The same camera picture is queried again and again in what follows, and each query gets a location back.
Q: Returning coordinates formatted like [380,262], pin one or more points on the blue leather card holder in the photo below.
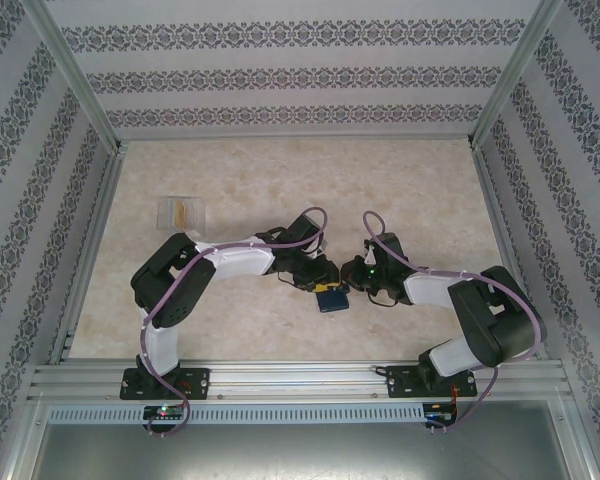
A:
[332,301]

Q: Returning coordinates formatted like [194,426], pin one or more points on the aluminium mounting rail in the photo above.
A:
[305,380]

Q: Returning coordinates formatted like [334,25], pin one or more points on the clear plastic card box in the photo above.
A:
[195,215]

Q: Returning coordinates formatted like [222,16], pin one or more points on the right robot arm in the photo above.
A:
[495,320]

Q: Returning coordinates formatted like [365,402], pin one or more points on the short aluminium frame post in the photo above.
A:
[575,440]
[25,440]

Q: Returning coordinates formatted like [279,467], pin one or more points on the grey metal panel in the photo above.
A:
[305,450]

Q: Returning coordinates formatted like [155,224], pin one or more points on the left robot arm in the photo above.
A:
[175,285]

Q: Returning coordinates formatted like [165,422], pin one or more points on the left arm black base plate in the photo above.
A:
[195,382]

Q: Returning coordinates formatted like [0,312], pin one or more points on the aluminium table side rail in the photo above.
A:
[71,325]
[500,210]

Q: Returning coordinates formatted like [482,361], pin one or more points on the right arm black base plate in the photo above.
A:
[400,382]

